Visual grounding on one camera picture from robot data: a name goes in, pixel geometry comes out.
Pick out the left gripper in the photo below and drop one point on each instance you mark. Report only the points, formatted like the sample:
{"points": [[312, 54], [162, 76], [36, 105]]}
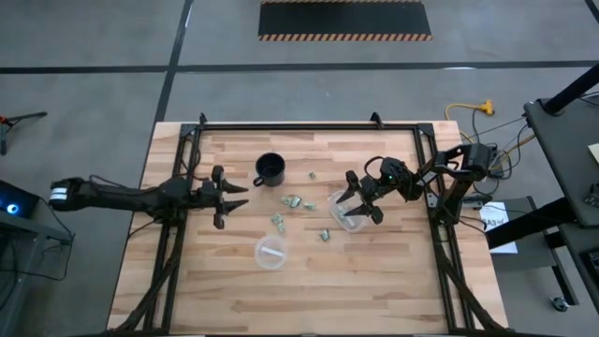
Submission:
{"points": [[208, 195]]}

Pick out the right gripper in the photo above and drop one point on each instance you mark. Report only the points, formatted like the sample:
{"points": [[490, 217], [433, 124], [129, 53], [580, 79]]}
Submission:
{"points": [[369, 189]]}

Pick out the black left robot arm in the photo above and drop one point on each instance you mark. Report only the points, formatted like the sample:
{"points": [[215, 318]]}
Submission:
{"points": [[117, 199]]}

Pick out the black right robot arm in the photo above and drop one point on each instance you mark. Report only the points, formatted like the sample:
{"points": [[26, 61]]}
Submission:
{"points": [[456, 164]]}

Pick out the rectangular clear plastic container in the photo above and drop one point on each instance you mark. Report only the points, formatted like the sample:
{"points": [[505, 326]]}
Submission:
{"points": [[353, 224]]}

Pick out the black mug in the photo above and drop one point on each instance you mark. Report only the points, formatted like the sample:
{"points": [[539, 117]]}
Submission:
{"points": [[270, 169]]}

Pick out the round clear plastic bowl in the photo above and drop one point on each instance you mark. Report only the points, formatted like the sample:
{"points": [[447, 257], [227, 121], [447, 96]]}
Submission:
{"points": [[269, 263]]}

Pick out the black power strip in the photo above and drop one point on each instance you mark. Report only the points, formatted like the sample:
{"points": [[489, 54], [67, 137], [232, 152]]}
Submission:
{"points": [[495, 161]]}

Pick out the white paper sheet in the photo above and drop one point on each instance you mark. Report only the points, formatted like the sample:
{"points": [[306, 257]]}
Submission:
{"points": [[501, 210]]}

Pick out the black hazard-striped floor mat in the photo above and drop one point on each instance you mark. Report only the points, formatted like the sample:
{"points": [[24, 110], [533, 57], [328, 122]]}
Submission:
{"points": [[344, 19]]}

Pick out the black equipment cart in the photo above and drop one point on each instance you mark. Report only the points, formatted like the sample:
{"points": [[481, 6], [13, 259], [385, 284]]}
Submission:
{"points": [[28, 234]]}

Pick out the black desk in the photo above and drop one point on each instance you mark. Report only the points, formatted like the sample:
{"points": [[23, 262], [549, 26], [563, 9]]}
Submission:
{"points": [[566, 154]]}

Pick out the blue-lit black computer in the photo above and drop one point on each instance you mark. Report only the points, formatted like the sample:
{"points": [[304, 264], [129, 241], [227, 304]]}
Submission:
{"points": [[14, 201]]}

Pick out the black tripod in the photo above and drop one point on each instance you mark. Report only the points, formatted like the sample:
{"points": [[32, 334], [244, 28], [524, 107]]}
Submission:
{"points": [[18, 118]]}

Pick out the caster wheel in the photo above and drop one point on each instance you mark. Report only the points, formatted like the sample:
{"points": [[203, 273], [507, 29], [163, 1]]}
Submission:
{"points": [[560, 304]]}

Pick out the black pole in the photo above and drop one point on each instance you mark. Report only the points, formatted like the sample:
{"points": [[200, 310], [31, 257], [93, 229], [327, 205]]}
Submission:
{"points": [[573, 91]]}

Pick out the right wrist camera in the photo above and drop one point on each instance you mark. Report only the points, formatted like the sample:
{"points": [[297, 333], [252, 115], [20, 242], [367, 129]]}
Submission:
{"points": [[392, 172]]}

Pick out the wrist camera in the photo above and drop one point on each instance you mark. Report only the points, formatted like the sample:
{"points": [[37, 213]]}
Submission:
{"points": [[175, 187], [392, 172]]}

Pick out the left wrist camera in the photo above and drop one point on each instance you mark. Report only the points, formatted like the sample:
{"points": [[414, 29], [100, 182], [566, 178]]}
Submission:
{"points": [[175, 187]]}

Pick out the black frame clamp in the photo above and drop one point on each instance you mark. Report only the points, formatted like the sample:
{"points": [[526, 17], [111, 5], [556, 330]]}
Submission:
{"points": [[202, 119], [376, 119]]}

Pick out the black aluminium table frame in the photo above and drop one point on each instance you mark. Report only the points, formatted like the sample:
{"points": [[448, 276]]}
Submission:
{"points": [[309, 127]]}

